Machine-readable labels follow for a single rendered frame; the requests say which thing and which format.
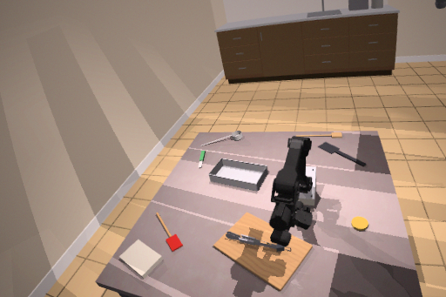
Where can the light wooden board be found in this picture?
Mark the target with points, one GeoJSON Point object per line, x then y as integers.
{"type": "Point", "coordinates": [275, 268]}

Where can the yellow round disc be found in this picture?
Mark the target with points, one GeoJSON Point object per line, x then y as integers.
{"type": "Point", "coordinates": [359, 223]}

